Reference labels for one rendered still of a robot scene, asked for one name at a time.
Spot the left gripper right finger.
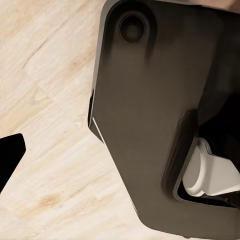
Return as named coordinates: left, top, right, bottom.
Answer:
left=224, top=133, right=240, bottom=172

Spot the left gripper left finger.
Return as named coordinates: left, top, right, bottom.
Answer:
left=0, top=133, right=26, bottom=193

